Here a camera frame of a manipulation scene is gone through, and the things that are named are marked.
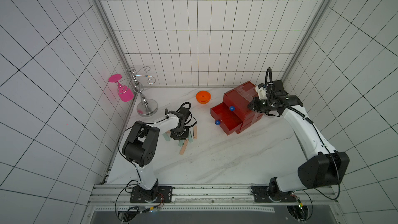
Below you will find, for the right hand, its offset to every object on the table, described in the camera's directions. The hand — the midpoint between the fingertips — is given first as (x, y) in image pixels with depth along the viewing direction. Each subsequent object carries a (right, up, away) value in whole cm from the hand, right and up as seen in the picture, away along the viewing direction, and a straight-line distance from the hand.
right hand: (249, 104), depth 82 cm
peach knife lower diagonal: (-36, -26, +8) cm, 45 cm away
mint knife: (-33, -20, +10) cm, 40 cm away
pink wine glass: (-73, +6, +10) cm, 74 cm away
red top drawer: (-6, +2, +3) cm, 7 cm away
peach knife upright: (-30, -18, +13) cm, 37 cm away
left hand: (-39, -22, +9) cm, 46 cm away
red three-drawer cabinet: (+5, -7, +4) cm, 10 cm away
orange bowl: (-25, +4, +28) cm, 38 cm away
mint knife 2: (-48, -20, +10) cm, 53 cm away
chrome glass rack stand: (-64, -3, +25) cm, 68 cm away
